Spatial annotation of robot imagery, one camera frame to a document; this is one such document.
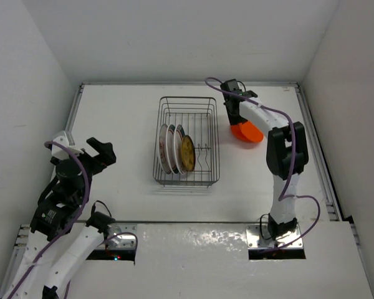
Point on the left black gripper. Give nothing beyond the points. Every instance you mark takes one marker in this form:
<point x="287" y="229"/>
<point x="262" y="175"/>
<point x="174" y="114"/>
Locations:
<point x="105" y="157"/>

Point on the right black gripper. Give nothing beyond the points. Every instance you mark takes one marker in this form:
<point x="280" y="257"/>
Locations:
<point x="234" y="120"/>

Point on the orange plate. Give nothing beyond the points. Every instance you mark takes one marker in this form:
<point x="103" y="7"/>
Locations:
<point x="251" y="132"/>
<point x="237" y="133"/>

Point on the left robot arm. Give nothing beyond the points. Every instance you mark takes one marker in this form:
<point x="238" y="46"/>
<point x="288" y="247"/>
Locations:
<point x="59" y="206"/>

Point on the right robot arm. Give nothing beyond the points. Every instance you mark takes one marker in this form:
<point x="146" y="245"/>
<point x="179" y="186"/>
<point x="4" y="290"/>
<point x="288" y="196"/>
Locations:
<point x="286" y="150"/>

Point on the white plate dark rim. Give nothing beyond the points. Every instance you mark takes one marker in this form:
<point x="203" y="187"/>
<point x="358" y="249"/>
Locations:
<point x="177" y="141"/>

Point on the yellow brown plate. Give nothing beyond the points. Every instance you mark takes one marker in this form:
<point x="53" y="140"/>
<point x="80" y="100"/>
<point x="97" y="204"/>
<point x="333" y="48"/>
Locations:
<point x="188" y="153"/>

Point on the white patterned plate leftmost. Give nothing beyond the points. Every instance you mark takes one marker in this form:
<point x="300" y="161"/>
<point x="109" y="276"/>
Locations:
<point x="162" y="149"/>

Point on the white plate green rim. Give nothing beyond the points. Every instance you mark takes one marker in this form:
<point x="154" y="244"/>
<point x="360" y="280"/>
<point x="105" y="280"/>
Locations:
<point x="169" y="138"/>

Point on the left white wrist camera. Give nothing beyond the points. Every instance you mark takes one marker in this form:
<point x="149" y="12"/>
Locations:
<point x="61" y="144"/>

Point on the metal wire dish rack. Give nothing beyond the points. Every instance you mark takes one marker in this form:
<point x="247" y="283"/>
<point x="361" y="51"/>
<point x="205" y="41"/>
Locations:
<point x="199" y="118"/>

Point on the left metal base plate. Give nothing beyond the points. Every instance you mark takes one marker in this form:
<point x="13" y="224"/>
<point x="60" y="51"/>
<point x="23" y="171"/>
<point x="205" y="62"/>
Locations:
<point x="121" y="236"/>

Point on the metal base plate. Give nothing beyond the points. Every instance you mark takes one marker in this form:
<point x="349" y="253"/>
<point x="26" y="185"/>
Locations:
<point x="121" y="236"/>
<point x="258" y="238"/>

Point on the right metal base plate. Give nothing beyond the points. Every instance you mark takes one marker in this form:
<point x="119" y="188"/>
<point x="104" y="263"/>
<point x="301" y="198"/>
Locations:
<point x="258" y="238"/>

